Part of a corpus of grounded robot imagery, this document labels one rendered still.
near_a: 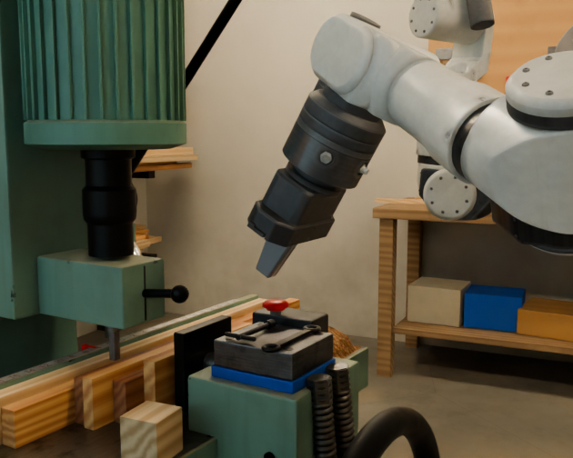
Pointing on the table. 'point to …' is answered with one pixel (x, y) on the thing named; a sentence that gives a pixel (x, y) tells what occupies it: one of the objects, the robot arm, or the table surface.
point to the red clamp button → (276, 304)
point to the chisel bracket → (100, 288)
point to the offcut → (151, 431)
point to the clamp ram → (196, 353)
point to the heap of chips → (341, 343)
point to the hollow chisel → (114, 346)
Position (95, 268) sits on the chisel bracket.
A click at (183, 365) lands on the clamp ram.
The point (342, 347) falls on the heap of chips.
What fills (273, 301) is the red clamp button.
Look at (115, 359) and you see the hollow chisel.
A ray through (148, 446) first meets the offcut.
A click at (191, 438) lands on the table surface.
